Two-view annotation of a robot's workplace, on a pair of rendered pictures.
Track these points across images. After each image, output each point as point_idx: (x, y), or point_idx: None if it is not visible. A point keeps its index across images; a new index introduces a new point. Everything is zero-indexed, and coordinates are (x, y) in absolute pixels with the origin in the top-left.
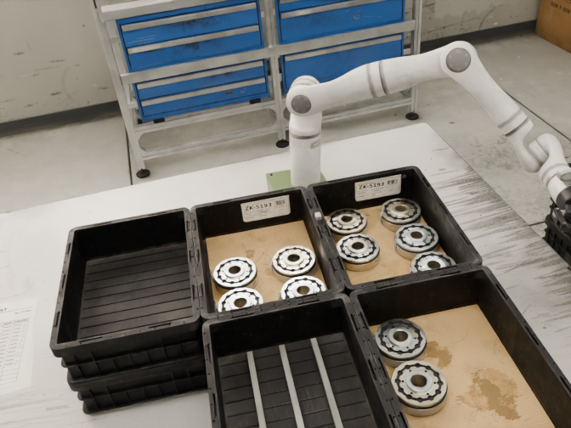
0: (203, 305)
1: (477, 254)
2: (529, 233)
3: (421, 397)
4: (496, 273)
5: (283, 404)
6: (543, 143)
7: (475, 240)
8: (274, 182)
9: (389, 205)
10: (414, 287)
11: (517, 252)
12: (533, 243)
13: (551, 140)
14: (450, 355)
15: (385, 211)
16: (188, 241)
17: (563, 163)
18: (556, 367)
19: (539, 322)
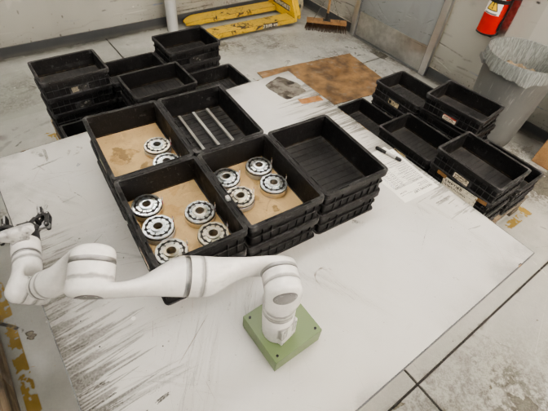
0: (269, 139)
1: (116, 186)
2: (58, 329)
3: (155, 139)
4: None
5: (218, 139)
6: (24, 276)
7: (111, 310)
8: (307, 316)
9: (181, 254)
10: None
11: (77, 302)
12: (59, 316)
13: (15, 275)
14: (140, 168)
15: (183, 248)
16: (305, 170)
17: (17, 258)
18: (90, 134)
19: (81, 241)
